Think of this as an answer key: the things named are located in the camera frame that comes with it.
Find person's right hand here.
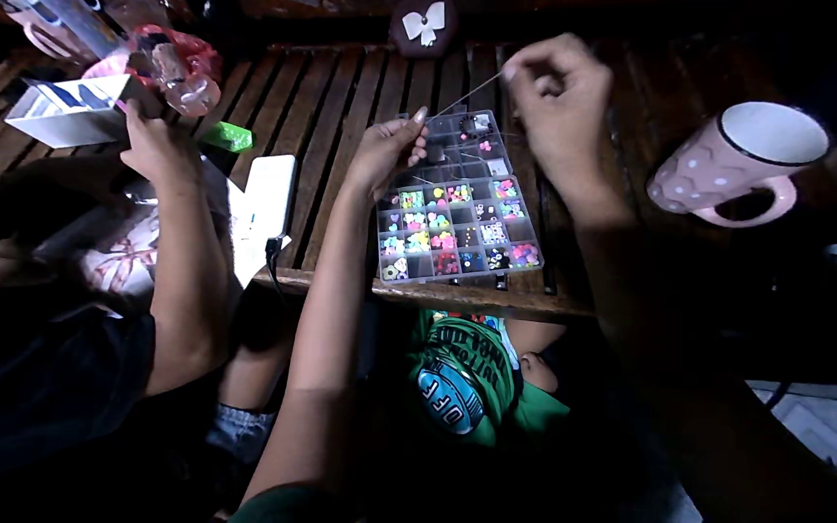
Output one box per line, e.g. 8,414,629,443
502,32,614,208

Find person's left hand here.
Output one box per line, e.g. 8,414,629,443
345,107,430,203

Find thin beading string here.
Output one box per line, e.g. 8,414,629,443
429,70,504,122

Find person's right forearm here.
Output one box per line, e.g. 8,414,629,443
566,185,837,523

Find clear compartment bead box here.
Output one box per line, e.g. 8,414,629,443
376,109,545,285

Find maroon case with white bow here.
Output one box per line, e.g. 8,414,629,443
388,0,458,60

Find white power bank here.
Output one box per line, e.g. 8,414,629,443
246,154,296,243

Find green shiny packet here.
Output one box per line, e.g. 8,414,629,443
201,121,254,154

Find pink mug with white dots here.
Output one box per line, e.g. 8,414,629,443
647,101,831,229

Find white paper sheet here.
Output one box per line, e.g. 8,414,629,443
228,178,293,292

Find red transparent plastic bag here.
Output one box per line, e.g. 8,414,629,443
83,25,223,118

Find clear bag with red print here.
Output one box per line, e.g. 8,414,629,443
55,154,235,321

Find white open box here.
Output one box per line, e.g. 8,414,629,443
3,73,162,150

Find transparent blue bottle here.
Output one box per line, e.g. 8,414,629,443
48,0,129,59

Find plain pink mug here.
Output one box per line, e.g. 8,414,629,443
6,3,100,66

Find dark bead bracelet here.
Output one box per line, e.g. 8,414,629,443
460,114,494,140

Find black charging cable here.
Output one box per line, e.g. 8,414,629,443
264,236,290,302

